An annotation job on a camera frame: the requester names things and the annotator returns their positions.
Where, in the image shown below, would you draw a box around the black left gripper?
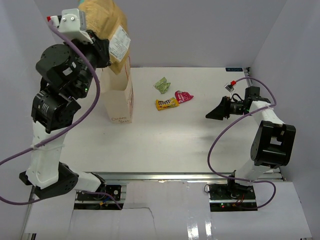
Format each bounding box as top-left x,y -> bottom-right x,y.
65,29 -> 113,98

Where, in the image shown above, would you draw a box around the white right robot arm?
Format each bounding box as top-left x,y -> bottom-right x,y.
205,86 -> 296,200

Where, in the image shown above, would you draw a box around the green crumpled snack packet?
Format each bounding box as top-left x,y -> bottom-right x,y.
153,77 -> 171,94

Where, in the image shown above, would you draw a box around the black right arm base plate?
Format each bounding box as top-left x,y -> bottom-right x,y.
203,183 -> 258,212

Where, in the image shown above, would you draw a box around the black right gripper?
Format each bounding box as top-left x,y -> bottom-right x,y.
206,96 -> 252,121

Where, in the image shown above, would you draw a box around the blue right corner label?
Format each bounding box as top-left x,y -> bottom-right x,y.
225,67 -> 243,72

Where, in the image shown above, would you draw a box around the large brown kraft snack bag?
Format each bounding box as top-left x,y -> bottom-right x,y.
78,0 -> 131,75

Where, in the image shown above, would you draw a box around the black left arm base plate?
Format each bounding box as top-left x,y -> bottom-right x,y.
74,183 -> 123,207

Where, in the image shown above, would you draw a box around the aluminium front rail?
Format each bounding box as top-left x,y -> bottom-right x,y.
82,172 -> 286,181

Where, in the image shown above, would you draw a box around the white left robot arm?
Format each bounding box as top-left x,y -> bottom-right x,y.
19,43 -> 106,200

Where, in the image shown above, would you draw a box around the yellow M&M's packet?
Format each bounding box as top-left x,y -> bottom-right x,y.
155,97 -> 180,111

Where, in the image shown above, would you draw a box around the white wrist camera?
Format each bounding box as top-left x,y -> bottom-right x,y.
224,80 -> 237,94
46,8 -> 93,44

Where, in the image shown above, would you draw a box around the pink red snack packet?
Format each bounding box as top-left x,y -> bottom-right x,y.
174,90 -> 194,104

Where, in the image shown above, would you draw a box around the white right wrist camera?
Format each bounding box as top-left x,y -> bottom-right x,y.
224,80 -> 237,94

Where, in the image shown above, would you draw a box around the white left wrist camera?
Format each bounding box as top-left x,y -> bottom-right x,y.
46,8 -> 93,44

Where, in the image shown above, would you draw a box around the cream paper bag orange handles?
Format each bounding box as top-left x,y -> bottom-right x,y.
100,57 -> 134,124

